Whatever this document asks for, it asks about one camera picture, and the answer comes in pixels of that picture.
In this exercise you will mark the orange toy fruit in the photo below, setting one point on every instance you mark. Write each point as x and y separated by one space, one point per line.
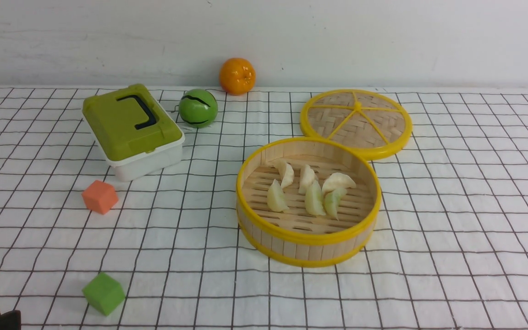
237 76

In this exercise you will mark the pale dumpling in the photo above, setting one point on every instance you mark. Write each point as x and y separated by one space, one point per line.
306 179
276 200
337 180
286 172

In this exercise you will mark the green ball black stripe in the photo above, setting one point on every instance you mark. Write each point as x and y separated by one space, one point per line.
198 108

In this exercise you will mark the green lid white lunchbox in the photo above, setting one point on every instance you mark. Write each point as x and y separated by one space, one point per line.
136 135

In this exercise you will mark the bamboo steamer tray yellow rim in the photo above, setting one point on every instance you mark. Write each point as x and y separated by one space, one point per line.
295 237

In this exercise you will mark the greenish dumpling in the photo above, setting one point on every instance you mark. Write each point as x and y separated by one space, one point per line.
332 201
314 200

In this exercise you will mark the white grid tablecloth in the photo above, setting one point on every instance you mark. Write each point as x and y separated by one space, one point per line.
449 251

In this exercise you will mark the orange foam cube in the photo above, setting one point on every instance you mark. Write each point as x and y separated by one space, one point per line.
100 197

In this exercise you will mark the bamboo steamer lid yellow rim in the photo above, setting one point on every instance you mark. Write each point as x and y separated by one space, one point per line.
369 124

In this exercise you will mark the green foam cube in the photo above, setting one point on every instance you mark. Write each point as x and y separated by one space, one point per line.
104 293

